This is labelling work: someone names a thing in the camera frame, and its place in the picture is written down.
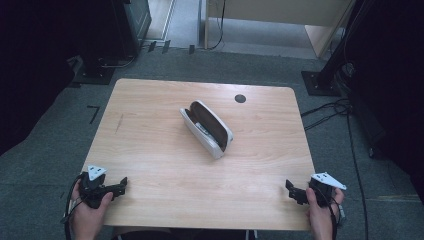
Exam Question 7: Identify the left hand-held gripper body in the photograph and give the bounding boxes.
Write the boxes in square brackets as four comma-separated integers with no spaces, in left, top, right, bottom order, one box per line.
[78,164,116,210]

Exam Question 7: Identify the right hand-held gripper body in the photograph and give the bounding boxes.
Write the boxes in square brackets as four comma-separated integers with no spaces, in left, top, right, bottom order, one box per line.
[307,171,348,208]

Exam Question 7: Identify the white case with brown lining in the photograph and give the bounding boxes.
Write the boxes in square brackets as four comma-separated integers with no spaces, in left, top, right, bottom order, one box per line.
[179,99,234,160]

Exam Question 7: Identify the person's left hand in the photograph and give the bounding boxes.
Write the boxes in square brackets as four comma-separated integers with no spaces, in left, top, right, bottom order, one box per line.
[70,184,114,240]

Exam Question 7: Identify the person's right hand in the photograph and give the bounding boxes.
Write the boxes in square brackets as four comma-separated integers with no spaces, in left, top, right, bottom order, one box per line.
[305,187,345,240]

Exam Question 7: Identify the person's dark clothing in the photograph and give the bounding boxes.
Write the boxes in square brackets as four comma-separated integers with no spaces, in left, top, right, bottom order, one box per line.
[110,228,258,240]

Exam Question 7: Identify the black stand with square base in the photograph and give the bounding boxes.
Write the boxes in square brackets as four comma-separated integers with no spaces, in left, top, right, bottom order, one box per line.
[301,0,364,98]

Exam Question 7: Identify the black stand with flat base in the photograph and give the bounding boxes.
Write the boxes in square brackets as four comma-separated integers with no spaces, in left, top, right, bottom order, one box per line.
[66,0,134,85]

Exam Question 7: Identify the black cabinet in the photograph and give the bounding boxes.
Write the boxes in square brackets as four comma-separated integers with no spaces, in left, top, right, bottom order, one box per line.
[111,0,153,58]

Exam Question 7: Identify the beige wooden furniture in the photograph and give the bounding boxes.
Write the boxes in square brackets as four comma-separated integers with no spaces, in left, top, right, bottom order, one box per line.
[203,0,355,60]

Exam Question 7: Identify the right hand-held gripper cable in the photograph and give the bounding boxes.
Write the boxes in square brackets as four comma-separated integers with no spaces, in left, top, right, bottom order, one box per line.
[319,186,347,240]

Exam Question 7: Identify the hand-held gripper cable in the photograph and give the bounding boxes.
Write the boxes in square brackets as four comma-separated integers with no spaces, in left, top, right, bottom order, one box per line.
[60,173,85,240]
[319,186,347,240]

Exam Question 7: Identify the left hand-held gripper cable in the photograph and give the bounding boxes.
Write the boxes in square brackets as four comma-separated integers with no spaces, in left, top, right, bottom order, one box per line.
[60,173,85,240]

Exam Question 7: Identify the long black floor cable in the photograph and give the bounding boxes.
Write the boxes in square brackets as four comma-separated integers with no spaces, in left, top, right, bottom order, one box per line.
[345,109,370,240]

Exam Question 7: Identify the black looped floor cables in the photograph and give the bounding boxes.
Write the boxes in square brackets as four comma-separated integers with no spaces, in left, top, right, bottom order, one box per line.
[300,97,353,132]

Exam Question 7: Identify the black hanging cable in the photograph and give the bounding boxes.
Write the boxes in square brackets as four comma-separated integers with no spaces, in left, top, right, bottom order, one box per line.
[207,0,227,51]

